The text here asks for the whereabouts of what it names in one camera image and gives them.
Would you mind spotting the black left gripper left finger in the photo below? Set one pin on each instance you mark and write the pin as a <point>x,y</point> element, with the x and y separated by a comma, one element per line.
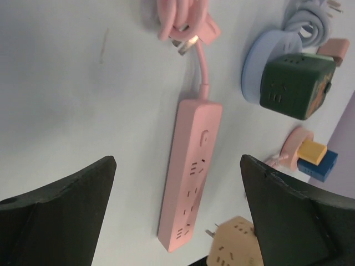
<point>59,223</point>

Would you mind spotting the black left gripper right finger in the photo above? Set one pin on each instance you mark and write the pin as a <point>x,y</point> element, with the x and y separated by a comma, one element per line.
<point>297,223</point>

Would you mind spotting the blue cube socket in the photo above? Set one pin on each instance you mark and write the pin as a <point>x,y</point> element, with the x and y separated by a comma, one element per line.
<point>319,172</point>

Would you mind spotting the beige cube socket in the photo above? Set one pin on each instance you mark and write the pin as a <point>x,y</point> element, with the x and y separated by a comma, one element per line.
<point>234,244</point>

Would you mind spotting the yellow plug adapter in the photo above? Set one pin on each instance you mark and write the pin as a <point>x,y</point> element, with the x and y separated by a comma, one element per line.
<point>312,152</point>

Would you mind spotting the dark green cube socket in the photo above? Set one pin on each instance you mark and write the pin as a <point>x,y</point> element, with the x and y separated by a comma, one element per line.
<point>296,86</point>

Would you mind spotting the light green USB charger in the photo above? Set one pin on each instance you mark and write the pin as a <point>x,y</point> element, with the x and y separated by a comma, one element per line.
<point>318,56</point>

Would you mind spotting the brown plug adapter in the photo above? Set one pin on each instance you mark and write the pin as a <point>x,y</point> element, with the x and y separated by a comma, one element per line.
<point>335,48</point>

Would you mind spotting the pink round socket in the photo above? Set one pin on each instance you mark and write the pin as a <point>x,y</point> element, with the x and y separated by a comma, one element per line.
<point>288,153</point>

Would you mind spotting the pink power strip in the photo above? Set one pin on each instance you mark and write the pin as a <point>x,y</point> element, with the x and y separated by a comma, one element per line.
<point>196,128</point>

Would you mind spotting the light blue round socket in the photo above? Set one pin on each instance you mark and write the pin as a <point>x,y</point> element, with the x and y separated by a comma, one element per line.
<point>267,47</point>

